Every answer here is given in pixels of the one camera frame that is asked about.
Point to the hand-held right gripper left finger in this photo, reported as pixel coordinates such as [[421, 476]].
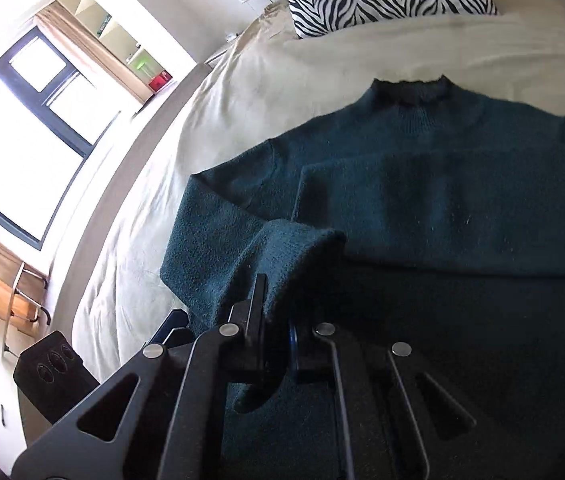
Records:
[[250, 332]]

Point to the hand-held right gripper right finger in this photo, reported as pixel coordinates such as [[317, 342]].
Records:
[[323, 356]]

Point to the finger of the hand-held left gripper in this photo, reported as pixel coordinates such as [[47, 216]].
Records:
[[173, 326]]

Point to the dark teal knit sweater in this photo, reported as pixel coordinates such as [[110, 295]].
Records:
[[412, 200]]

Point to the white cabinet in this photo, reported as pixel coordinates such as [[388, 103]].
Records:
[[0, 400]]

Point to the window seat ledge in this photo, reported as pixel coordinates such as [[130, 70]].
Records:
[[127, 160]]

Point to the bed with cream sheet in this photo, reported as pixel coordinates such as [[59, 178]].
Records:
[[262, 90]]

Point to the red box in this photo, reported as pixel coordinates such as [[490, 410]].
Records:
[[160, 82]]

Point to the dark framed window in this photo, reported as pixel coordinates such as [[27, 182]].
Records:
[[17, 125]]

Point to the small white device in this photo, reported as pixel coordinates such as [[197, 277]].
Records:
[[231, 36]]

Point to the white built-in shelf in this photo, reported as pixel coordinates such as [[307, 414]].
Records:
[[112, 15]]

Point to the metal chair frame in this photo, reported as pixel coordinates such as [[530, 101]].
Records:
[[14, 290]]

